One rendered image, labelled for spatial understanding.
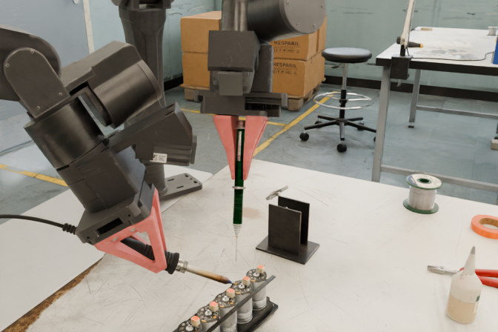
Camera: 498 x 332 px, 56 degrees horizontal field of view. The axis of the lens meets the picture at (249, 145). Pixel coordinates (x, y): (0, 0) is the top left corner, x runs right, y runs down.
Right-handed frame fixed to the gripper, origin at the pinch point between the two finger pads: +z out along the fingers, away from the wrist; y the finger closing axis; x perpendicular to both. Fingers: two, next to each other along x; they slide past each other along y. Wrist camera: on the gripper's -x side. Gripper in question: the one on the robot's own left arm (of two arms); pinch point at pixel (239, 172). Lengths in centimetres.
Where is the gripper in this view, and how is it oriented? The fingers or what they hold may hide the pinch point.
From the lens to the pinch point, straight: 54.1
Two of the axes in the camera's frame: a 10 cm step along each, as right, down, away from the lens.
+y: 9.9, 0.5, -1.0
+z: -0.4, 10.0, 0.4
